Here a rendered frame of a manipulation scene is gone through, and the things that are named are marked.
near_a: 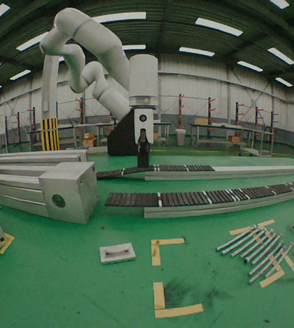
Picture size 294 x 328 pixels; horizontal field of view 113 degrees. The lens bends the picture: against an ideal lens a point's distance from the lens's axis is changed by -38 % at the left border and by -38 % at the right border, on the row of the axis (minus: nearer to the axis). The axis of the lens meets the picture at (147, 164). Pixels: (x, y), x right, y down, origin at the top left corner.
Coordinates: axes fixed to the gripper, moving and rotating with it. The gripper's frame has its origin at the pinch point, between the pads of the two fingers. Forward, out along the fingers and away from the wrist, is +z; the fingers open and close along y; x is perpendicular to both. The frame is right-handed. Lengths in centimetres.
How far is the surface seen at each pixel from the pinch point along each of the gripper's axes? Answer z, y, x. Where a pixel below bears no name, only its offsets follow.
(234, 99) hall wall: -156, 756, -509
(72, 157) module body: -2.1, -4.9, 21.2
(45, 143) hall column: 30, 249, 234
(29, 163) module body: -0.1, -3.9, 41.9
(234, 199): 2.7, -21.1, -19.3
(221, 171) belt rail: 3.4, -1.9, -25.7
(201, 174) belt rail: 4.3, -1.9, -18.3
